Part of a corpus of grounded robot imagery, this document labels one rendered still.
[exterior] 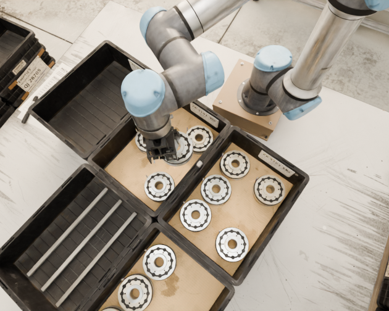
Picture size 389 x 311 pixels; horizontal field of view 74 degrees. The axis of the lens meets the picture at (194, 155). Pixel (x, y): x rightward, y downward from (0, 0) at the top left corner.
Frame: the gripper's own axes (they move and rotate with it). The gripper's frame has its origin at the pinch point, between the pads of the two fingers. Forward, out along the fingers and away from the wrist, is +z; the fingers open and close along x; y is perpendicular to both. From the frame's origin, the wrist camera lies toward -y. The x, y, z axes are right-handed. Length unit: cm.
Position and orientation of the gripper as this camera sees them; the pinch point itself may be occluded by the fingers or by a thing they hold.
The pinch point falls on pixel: (165, 148)
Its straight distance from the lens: 77.9
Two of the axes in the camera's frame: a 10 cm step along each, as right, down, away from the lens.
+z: 0.2, 3.3, 9.4
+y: 1.5, 9.3, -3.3
